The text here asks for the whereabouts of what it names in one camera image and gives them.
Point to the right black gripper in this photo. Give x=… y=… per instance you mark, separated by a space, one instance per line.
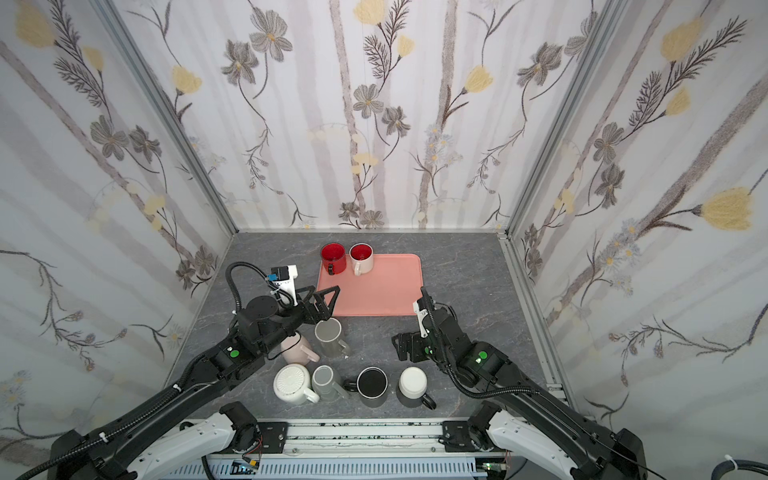
x=417 y=335

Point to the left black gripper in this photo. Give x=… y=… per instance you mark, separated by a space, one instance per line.
x=324 y=312

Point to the pink plastic tray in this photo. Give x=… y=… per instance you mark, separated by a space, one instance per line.
x=389 y=290

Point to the red mug black handle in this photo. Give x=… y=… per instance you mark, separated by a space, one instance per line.
x=334 y=258

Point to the white mug red inside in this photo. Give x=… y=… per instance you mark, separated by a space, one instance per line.
x=362 y=257

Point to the black mug white base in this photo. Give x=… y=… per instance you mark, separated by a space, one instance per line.
x=412 y=389

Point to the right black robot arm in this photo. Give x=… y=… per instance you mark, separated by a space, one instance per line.
x=517 y=414

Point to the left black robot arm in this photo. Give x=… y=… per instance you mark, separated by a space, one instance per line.
x=208 y=376

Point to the tall grey mug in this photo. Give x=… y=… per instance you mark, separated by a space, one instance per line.
x=330 y=335

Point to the pale pink mug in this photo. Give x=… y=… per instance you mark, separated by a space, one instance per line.
x=296 y=349

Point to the small grey mug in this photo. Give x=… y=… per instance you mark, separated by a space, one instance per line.
x=327 y=383

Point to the white ribbed-base mug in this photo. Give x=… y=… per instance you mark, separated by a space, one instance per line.
x=292 y=384

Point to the black mug grey rim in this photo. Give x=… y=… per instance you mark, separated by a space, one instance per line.
x=371 y=384

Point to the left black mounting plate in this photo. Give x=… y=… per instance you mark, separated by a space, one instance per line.
x=273 y=437

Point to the black mounting plate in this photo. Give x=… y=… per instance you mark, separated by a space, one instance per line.
x=462 y=436
x=273 y=437

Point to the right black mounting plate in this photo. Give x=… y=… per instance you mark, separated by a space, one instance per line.
x=462 y=436

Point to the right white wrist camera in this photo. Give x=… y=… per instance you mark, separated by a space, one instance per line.
x=421 y=312

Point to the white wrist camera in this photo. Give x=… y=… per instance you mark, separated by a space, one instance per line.
x=282 y=283
x=421 y=312

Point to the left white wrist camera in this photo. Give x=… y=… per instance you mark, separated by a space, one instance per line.
x=282 y=283

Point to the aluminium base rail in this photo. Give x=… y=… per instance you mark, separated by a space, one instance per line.
x=223 y=433

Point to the left aluminium corner post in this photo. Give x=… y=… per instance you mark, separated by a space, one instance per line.
x=109 y=17

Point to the aluminium corner post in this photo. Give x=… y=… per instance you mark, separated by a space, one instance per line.
x=109 y=17
x=596 y=46

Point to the white ventilated cable duct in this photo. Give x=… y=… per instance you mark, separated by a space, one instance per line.
x=350 y=468

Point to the right aluminium corner post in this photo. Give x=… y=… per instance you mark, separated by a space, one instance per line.
x=596 y=46

